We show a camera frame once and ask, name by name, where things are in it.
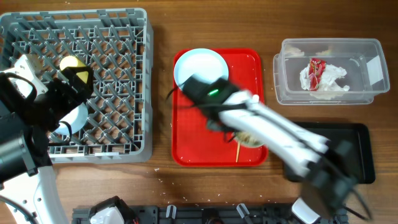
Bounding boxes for grey plastic dishwasher rack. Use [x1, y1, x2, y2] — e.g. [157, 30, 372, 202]
[1, 8, 154, 164]

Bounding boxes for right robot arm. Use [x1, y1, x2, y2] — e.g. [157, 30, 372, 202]
[205, 90, 373, 223]

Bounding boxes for clear plastic bin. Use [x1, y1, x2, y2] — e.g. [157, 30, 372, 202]
[273, 38, 390, 105]

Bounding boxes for red plastic tray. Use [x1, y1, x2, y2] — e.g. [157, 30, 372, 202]
[171, 48, 268, 167]

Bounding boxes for black plastic tray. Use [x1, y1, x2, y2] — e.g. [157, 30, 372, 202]
[296, 121, 376, 184]

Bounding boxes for light blue bowl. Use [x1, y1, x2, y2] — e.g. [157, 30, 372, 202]
[54, 103, 88, 135]

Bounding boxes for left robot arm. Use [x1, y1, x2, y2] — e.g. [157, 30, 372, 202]
[1, 66, 93, 223]

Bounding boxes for light blue round plate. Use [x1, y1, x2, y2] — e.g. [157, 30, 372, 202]
[174, 48, 229, 90]

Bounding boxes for white napkin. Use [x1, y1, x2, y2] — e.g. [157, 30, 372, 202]
[300, 64, 350, 91]

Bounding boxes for red snack wrapper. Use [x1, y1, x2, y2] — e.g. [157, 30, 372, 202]
[308, 58, 326, 91]

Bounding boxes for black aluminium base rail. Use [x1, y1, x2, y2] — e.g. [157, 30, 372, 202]
[72, 202, 349, 224]

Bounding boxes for green bowl with food scraps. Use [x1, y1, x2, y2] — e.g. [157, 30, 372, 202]
[234, 132, 263, 148]

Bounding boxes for yellow plastic cup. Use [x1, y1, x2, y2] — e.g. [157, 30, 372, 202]
[59, 55, 89, 84]

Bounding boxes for wooden chopstick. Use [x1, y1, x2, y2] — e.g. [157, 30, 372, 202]
[235, 141, 241, 163]

